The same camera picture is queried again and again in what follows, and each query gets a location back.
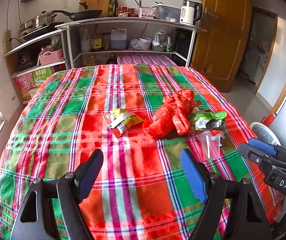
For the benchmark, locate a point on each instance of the pink plastic basket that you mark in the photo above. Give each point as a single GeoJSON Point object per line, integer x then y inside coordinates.
{"type": "Point", "coordinates": [49, 57]}

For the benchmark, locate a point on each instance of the black frying pan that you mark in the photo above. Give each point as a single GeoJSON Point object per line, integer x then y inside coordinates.
{"type": "Point", "coordinates": [80, 15]}

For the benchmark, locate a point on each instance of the red plastic bag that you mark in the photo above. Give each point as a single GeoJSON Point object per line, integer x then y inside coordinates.
{"type": "Point", "coordinates": [172, 115]}

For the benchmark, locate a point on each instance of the white round trash bin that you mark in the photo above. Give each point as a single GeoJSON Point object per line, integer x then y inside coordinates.
{"type": "Point", "coordinates": [264, 133]}

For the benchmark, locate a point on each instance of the white metal kitchen shelf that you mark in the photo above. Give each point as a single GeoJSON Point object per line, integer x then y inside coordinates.
{"type": "Point", "coordinates": [144, 36]}

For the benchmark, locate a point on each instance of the clear oil jug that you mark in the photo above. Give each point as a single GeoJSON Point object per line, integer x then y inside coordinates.
{"type": "Point", "coordinates": [118, 39]}

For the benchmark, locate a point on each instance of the green snack wrapper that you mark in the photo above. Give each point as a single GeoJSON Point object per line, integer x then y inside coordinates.
{"type": "Point", "coordinates": [204, 121]}

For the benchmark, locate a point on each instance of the colourful food carton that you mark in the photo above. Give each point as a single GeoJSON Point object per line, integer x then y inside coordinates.
{"type": "Point", "coordinates": [29, 83]}

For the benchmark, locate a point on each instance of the red green plaid tablecloth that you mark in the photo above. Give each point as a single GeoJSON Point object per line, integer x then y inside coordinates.
{"type": "Point", "coordinates": [141, 191]}

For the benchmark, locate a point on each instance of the dark sauce bottle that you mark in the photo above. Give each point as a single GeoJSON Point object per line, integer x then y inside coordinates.
{"type": "Point", "coordinates": [115, 8]}

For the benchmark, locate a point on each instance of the steel steamer pot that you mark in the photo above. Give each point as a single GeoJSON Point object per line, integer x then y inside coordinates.
{"type": "Point", "coordinates": [41, 20]}

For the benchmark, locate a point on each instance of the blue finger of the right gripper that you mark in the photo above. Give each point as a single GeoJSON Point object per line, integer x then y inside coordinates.
{"type": "Point", "coordinates": [273, 161]}
{"type": "Point", "coordinates": [269, 149]}

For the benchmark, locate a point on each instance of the clear lidded container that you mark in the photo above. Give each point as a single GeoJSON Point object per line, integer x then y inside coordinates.
{"type": "Point", "coordinates": [167, 13]}

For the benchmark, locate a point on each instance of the brown wooden door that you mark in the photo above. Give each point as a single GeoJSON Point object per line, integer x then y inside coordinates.
{"type": "Point", "coordinates": [220, 46]}

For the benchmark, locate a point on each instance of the pink utensil holder box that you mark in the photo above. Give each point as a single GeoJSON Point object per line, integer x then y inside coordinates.
{"type": "Point", "coordinates": [147, 12]}

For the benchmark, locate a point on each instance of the yellow snack wrapper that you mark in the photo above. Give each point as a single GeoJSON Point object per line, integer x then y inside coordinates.
{"type": "Point", "coordinates": [120, 120]}

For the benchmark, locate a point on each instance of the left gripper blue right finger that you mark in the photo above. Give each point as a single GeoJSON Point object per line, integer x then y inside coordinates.
{"type": "Point", "coordinates": [210, 189]}

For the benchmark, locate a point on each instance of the yellow label oil bottle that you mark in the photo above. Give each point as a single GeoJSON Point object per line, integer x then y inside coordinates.
{"type": "Point", "coordinates": [96, 39]}

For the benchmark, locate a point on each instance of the white electric kettle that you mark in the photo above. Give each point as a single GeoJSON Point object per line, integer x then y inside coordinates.
{"type": "Point", "coordinates": [190, 12]}

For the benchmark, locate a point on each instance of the pink lid storage box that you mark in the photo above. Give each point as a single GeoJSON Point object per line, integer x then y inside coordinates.
{"type": "Point", "coordinates": [149, 59]}

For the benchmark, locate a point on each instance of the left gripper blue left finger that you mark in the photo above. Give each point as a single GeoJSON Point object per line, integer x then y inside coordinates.
{"type": "Point", "coordinates": [72, 189]}

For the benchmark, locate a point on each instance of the wall power socket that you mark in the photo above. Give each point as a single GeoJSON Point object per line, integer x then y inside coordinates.
{"type": "Point", "coordinates": [7, 44]}

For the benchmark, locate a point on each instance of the clear plastic cup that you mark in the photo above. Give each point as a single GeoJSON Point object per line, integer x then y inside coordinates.
{"type": "Point", "coordinates": [210, 143]}

